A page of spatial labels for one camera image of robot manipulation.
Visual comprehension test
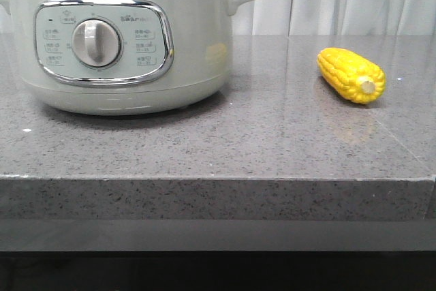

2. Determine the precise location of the yellow corn cob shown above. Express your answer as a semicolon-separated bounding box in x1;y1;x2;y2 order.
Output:
317;48;386;104

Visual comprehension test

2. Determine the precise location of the pale green electric cooking pot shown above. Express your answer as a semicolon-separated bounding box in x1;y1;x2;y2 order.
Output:
1;0;254;115

